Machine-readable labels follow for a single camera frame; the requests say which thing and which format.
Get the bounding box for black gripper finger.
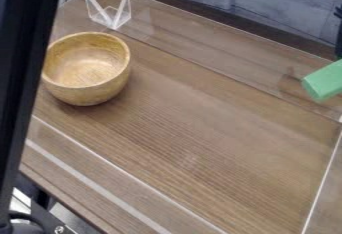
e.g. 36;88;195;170
334;5;342;59

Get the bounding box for black cable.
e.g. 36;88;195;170
8;210;34;224

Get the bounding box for green rectangular block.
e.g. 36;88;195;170
302;59;342;101

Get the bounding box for clear acrylic corner bracket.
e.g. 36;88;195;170
86;0;131;30

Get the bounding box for black metal bracket with screw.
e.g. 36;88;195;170
31;201;78;234

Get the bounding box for wooden bowl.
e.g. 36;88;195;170
42;32;131;106

